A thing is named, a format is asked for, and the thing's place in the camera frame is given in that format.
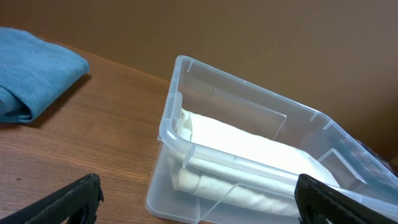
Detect folded blue denim jeans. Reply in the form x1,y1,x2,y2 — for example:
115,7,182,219
1,27,90,123

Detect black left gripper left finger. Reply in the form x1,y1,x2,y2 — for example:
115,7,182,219
1,174,104,224

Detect cream cloth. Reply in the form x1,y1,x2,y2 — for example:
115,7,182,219
169,110,339,217

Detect clear plastic storage bin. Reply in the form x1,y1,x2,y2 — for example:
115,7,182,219
146,55,397,224

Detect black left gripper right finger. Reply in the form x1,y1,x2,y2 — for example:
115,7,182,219
294,174,397,224

